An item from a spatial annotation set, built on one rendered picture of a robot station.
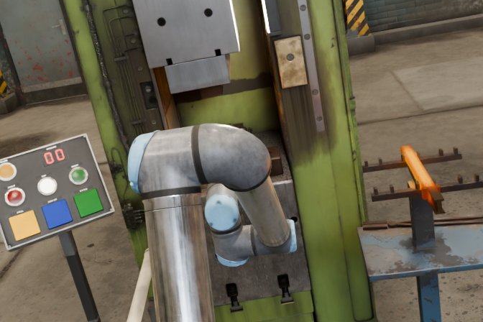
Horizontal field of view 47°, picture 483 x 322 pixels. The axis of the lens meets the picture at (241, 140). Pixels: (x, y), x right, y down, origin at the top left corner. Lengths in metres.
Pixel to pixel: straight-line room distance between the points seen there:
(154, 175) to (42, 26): 7.56
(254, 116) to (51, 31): 6.36
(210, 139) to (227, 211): 0.51
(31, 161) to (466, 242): 1.40
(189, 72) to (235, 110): 0.57
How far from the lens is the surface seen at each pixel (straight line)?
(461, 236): 1.95
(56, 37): 8.50
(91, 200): 1.86
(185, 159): 1.04
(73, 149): 1.90
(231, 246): 1.57
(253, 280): 2.08
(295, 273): 2.07
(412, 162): 1.83
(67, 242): 2.02
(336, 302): 2.42
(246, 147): 1.06
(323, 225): 2.22
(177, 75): 1.84
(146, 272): 2.12
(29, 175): 1.89
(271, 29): 1.91
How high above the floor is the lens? 1.70
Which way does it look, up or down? 20 degrees down
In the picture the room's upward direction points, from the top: 11 degrees counter-clockwise
